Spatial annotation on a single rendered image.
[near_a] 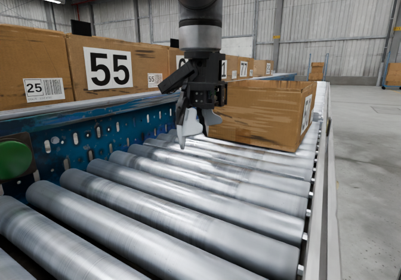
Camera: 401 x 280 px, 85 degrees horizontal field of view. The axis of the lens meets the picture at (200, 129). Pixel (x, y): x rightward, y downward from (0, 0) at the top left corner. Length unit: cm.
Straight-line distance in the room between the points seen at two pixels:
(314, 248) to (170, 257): 19
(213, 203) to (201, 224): 6
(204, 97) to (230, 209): 22
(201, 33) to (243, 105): 28
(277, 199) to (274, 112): 28
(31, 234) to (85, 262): 11
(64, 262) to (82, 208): 10
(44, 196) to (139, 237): 23
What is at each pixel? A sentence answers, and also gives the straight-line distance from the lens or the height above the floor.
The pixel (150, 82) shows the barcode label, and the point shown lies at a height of 92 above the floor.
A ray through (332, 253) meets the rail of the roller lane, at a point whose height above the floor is 74.
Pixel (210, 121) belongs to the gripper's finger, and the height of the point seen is 84.
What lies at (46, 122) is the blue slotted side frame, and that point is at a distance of 55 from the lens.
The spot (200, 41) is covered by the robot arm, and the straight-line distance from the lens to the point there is 46.
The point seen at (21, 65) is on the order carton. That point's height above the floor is 98.
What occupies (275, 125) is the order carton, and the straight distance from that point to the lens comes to 64.
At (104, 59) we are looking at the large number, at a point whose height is 99.
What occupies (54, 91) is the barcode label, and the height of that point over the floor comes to 92.
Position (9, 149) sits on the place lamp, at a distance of 52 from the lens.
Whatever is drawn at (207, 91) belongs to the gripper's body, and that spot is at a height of 92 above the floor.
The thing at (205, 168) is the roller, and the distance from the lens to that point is 54.
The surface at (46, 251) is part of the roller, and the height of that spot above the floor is 74.
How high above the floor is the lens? 97
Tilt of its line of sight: 16 degrees down
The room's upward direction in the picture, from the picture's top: straight up
